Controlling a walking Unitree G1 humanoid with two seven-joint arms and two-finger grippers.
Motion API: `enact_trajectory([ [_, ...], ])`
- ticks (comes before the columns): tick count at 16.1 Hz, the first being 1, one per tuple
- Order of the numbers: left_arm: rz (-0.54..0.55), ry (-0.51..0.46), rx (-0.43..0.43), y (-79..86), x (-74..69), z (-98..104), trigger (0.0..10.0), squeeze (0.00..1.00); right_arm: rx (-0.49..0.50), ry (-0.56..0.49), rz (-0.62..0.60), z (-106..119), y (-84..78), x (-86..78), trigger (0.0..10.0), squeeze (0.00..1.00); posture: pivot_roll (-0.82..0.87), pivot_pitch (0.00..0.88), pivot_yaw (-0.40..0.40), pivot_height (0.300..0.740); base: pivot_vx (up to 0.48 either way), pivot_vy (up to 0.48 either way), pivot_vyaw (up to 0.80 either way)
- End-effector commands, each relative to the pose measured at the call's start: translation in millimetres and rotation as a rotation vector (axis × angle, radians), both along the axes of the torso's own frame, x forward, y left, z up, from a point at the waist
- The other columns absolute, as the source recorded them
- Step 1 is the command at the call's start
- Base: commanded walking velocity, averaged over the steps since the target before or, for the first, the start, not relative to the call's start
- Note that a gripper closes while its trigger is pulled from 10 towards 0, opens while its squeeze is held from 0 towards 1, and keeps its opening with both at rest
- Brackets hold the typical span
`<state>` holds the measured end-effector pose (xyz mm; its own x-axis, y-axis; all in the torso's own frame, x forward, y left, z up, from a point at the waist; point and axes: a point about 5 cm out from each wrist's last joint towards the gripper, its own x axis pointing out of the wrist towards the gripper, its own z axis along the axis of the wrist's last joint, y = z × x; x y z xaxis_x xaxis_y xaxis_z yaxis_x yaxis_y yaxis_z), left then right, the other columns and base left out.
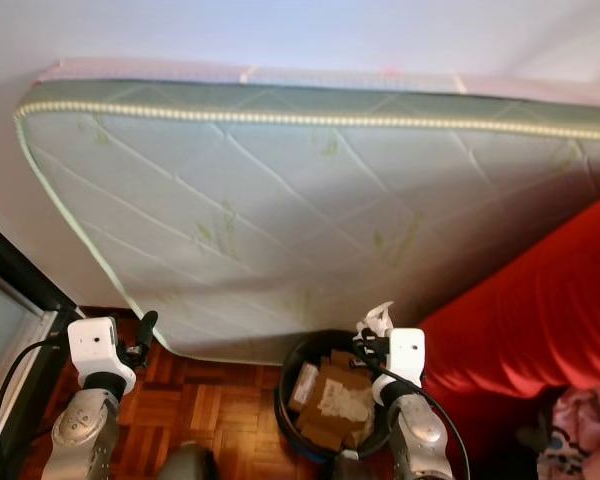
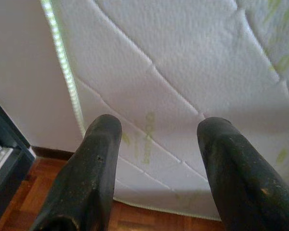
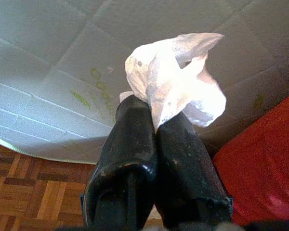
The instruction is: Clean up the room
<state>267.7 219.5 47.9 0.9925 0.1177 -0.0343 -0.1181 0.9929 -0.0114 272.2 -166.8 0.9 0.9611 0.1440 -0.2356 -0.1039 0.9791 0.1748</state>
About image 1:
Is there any white paper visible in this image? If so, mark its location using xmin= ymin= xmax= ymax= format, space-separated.
xmin=356 ymin=301 xmax=397 ymax=341

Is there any plain brown cardboard piece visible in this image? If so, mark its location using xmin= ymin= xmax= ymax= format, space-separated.
xmin=325 ymin=350 xmax=361 ymax=376

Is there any brown cardboard with white label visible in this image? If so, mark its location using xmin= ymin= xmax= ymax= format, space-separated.
xmin=295 ymin=370 xmax=376 ymax=451

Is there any black round waste bin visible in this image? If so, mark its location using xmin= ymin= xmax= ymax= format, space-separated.
xmin=275 ymin=330 xmax=391 ymax=466

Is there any small labelled cardboard box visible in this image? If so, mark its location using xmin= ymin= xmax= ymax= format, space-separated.
xmin=288 ymin=362 xmax=321 ymax=411

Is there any silver left robot leg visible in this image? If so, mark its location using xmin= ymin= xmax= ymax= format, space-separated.
xmin=160 ymin=443 xmax=223 ymax=480

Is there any black framed glass door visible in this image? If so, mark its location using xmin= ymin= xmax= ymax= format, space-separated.
xmin=0 ymin=215 xmax=79 ymax=480

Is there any long red cushion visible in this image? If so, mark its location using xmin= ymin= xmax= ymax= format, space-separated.
xmin=380 ymin=188 xmax=600 ymax=480

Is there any pink cartoon print blanket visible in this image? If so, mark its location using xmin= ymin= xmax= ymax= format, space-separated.
xmin=535 ymin=385 xmax=600 ymax=480

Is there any pink thin mattress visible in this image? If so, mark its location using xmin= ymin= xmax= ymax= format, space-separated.
xmin=40 ymin=58 xmax=600 ymax=101

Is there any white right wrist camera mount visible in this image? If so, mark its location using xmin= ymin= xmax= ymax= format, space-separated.
xmin=370 ymin=328 xmax=427 ymax=406

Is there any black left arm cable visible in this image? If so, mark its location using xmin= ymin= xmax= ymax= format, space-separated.
xmin=0 ymin=335 xmax=81 ymax=480

